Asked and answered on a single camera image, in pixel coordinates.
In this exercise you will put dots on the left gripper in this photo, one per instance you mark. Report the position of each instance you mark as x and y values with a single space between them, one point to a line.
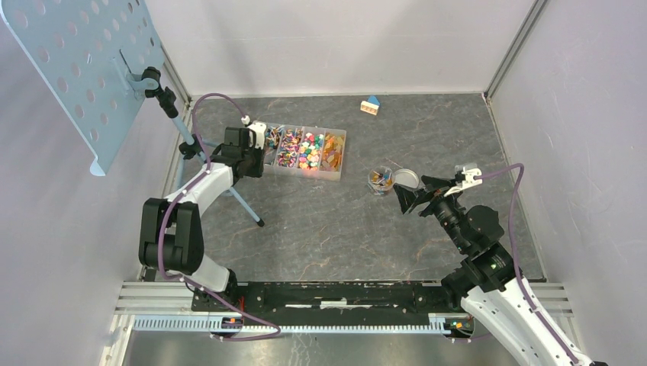
258 171

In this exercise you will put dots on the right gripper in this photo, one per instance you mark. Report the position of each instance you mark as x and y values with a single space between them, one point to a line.
407 197

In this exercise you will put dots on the round jar lid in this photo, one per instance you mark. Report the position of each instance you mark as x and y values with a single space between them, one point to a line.
406 178

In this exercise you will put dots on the clear round plastic jar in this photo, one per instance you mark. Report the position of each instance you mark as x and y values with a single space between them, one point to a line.
380 180

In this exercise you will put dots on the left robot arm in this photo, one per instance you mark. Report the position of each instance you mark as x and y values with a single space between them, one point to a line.
171 234

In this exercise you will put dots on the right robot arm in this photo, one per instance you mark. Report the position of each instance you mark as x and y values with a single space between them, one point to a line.
489 284

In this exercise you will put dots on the light blue tripod stand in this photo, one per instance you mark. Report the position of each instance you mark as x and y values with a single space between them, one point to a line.
242 202

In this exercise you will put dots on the clear compartment candy box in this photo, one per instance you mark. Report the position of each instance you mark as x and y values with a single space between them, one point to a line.
305 152

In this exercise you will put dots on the toy block house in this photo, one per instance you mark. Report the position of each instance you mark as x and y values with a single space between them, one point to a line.
371 105

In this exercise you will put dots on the light blue perforated board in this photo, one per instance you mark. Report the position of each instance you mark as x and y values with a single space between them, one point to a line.
96 57

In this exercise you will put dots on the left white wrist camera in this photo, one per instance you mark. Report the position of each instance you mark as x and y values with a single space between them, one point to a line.
257 132

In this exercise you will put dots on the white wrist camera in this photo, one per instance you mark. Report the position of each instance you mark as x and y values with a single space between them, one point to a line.
466 176
257 132

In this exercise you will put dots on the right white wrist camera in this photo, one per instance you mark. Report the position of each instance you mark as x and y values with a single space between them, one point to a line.
466 176

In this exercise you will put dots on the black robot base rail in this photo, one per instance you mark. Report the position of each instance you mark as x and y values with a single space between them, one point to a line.
336 304

